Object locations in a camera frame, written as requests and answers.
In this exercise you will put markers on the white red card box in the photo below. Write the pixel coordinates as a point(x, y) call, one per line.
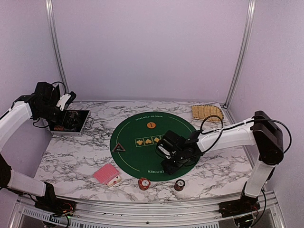
point(114, 181)

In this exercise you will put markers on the black triangular all-in button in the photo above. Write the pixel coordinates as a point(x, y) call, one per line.
point(118, 148)

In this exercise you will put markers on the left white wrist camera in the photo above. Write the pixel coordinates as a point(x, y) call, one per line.
point(65, 100)

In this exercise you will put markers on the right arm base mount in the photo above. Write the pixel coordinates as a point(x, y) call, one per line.
point(237, 207)

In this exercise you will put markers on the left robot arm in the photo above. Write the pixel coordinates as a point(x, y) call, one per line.
point(15, 117)

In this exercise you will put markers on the woven bamboo tray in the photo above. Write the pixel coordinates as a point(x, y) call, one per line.
point(201, 112)

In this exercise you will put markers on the round green poker mat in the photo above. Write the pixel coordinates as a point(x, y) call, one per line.
point(141, 158)

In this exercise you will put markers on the right aluminium frame post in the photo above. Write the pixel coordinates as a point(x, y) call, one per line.
point(242, 53)

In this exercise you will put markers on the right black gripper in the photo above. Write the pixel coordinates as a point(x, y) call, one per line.
point(169, 168)

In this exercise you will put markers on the dark red poker chip stack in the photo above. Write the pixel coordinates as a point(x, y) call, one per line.
point(179, 185)

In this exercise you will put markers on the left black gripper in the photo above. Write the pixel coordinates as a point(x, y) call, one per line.
point(63, 112)

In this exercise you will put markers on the front aluminium rail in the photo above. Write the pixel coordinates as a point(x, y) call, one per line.
point(200, 213)

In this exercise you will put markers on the orange big blind button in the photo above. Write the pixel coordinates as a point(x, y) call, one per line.
point(151, 125)

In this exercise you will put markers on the aluminium frame post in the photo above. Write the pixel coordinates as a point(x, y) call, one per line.
point(55, 43)
point(242, 53)

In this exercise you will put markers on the left aluminium frame post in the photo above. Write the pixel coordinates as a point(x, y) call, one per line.
point(55, 43)

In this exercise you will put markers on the pink playing card deck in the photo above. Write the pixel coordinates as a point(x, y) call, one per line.
point(105, 174)

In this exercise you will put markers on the aluminium poker chip case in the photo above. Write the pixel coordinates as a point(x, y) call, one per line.
point(72, 123)

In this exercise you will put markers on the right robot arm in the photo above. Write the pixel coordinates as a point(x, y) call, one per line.
point(260, 130)

